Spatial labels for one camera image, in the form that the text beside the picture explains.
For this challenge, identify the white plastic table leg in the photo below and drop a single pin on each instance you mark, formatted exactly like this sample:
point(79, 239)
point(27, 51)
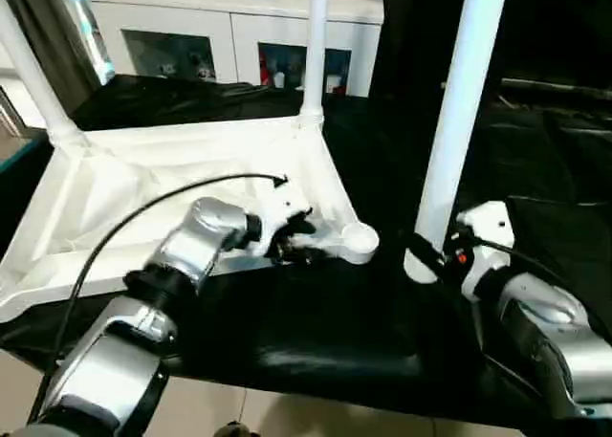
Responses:
point(316, 50)
point(459, 121)
point(38, 73)

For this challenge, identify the white plastic table top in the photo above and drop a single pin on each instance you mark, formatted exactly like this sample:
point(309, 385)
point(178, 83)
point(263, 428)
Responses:
point(167, 169)

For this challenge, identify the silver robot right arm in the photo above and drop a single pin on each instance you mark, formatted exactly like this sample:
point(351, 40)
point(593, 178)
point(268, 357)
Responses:
point(550, 322)

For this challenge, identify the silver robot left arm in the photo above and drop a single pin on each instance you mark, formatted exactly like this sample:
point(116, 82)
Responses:
point(191, 246)

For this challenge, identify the black work surface mat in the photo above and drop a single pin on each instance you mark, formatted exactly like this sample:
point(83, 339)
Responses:
point(526, 169)

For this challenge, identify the small white jar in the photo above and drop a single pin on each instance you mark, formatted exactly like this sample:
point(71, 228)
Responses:
point(279, 79)
point(334, 83)

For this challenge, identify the red bottle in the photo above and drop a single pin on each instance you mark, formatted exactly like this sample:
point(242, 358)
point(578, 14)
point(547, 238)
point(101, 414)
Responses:
point(264, 69)

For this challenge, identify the long dark metal rod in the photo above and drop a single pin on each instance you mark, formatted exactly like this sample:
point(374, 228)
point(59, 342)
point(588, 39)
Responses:
point(554, 87)

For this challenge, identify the brown round robot part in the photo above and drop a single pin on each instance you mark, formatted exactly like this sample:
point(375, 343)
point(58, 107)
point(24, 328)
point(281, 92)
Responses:
point(234, 430)

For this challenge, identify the white glass-door cabinet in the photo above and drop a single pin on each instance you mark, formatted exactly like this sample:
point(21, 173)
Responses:
point(215, 6)

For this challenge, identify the black backdrop cloth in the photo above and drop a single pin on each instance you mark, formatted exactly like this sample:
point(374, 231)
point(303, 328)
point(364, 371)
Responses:
point(550, 26)

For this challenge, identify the white teal patterned curtain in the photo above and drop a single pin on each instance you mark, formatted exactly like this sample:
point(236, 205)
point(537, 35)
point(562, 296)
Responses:
point(91, 26)

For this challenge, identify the grey curtain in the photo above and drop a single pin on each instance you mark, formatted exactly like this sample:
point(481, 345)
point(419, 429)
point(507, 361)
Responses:
point(52, 35)

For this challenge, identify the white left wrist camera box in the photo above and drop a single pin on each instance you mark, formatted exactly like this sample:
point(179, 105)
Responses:
point(282, 207)

